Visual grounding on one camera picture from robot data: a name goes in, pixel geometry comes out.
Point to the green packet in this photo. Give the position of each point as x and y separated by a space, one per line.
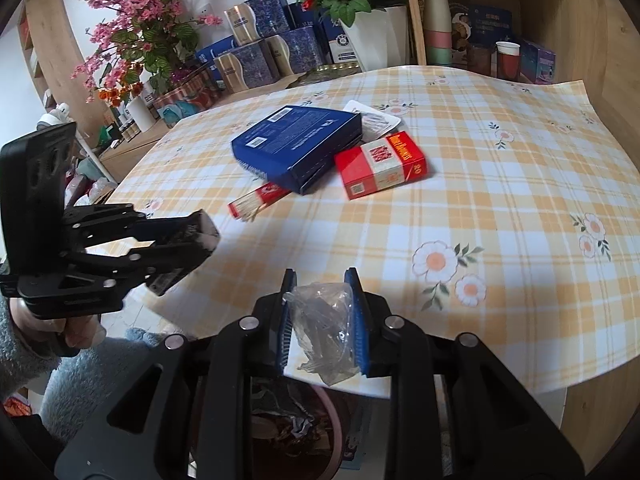
106 136

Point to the person's left forearm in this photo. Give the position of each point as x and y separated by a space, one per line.
25 355

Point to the gold tray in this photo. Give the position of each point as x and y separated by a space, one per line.
332 71

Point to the white ribbed vase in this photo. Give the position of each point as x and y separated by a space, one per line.
141 115

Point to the dark blue book box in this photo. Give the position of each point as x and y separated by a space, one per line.
487 20

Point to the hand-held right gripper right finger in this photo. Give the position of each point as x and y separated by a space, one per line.
360 330

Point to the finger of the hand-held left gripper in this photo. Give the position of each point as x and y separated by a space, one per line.
180 230
175 270

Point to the stack of pastel paper cups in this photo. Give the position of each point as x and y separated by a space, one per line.
437 25

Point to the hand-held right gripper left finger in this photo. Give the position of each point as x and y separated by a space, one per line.
285 330

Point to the striped decorative tin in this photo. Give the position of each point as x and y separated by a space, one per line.
187 97

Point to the orange flowers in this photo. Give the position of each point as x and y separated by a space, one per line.
120 94

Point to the pile of red packets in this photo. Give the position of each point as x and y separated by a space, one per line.
92 185

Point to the clear plastic wrapper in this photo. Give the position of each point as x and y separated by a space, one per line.
322 330

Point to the brown cup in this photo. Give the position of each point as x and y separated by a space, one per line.
480 60

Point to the white fan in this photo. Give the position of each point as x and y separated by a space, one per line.
55 115

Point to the white pill blister pack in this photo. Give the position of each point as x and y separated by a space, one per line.
380 120

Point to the white wall socket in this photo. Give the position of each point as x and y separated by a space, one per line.
205 10

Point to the red paper cup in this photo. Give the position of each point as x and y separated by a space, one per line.
507 62

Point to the stack of blue gift boxes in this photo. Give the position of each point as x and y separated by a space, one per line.
260 55

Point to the grey fleece clothing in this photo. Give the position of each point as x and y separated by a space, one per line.
105 385

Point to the white plant pot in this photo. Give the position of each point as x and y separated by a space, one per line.
380 40

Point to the purple box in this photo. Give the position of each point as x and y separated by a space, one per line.
539 62

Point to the person's left hand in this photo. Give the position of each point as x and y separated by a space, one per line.
82 335

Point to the pink blossom bouquet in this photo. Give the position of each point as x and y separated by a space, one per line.
135 15

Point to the red cigarette pack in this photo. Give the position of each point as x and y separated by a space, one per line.
380 162

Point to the brown plastic bin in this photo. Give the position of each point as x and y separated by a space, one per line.
336 435

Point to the red white narrow box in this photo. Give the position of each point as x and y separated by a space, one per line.
260 200

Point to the row of small bottles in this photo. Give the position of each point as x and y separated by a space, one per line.
130 130

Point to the blue white carton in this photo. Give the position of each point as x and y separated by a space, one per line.
342 45

